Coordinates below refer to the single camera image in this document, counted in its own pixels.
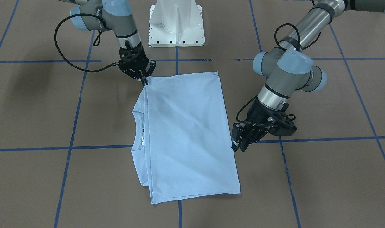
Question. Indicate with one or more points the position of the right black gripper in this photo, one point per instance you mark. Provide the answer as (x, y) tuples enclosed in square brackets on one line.
[(150, 66)]

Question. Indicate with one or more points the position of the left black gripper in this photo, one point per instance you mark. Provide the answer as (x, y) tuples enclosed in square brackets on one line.
[(257, 116)]

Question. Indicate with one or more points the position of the light blue t-shirt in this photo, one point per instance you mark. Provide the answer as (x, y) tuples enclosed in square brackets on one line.
[(182, 146)]

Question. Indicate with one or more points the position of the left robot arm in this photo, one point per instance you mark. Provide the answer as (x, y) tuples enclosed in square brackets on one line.
[(287, 69)]

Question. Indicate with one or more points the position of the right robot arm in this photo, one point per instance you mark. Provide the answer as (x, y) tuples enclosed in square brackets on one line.
[(116, 16)]

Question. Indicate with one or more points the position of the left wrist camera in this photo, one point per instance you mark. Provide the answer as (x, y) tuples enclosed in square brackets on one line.
[(283, 124)]

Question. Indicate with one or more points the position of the white camera mast base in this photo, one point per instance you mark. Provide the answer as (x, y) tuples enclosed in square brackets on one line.
[(176, 23)]

